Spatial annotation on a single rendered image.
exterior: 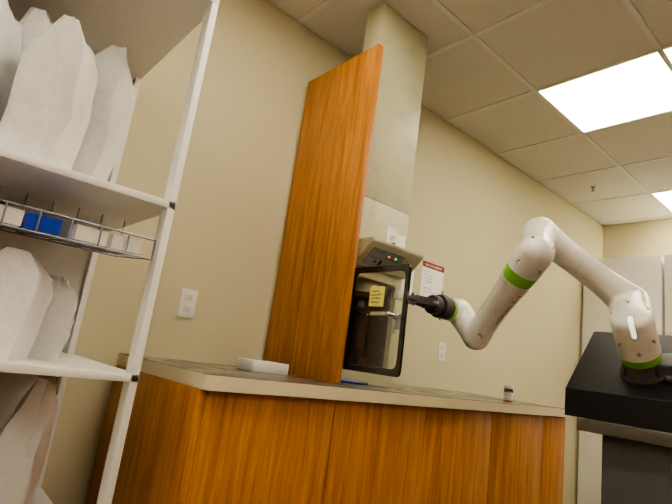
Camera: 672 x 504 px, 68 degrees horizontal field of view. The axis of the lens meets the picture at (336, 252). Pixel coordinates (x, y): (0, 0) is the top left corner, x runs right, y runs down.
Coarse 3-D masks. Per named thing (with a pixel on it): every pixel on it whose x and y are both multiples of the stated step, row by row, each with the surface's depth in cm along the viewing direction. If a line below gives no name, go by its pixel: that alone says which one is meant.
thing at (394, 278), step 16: (368, 272) 192; (384, 272) 186; (400, 272) 179; (368, 288) 190; (400, 288) 177; (352, 304) 195; (368, 304) 188; (384, 304) 181; (400, 304) 176; (352, 320) 192; (368, 320) 186; (384, 320) 180; (400, 320) 174; (352, 336) 190; (368, 336) 184; (384, 336) 178; (400, 336) 172; (352, 352) 188; (368, 352) 182; (384, 352) 176; (400, 352) 170; (352, 368) 186; (368, 368) 180; (384, 368) 174; (400, 368) 169
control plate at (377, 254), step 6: (372, 252) 199; (378, 252) 200; (384, 252) 202; (366, 258) 200; (372, 258) 202; (378, 258) 203; (384, 258) 204; (390, 258) 206; (402, 258) 209; (372, 264) 204; (390, 264) 208
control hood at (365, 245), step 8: (360, 240) 200; (368, 240) 196; (376, 240) 196; (360, 248) 198; (368, 248) 197; (384, 248) 200; (392, 248) 202; (400, 248) 204; (360, 256) 198; (408, 256) 209; (416, 256) 211; (360, 264) 202; (416, 264) 215
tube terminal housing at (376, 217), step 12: (372, 204) 212; (384, 204) 217; (372, 216) 211; (384, 216) 216; (396, 216) 221; (408, 216) 227; (360, 228) 206; (372, 228) 211; (384, 228) 216; (384, 240) 215; (348, 372) 196; (360, 372) 200; (372, 384) 204; (384, 384) 209
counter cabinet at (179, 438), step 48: (144, 384) 154; (144, 432) 146; (192, 432) 125; (240, 432) 133; (288, 432) 143; (336, 432) 155; (384, 432) 169; (432, 432) 185; (480, 432) 205; (528, 432) 230; (96, 480) 165; (144, 480) 138; (192, 480) 124; (240, 480) 132; (288, 480) 142; (336, 480) 154; (384, 480) 167; (432, 480) 183; (480, 480) 202; (528, 480) 226
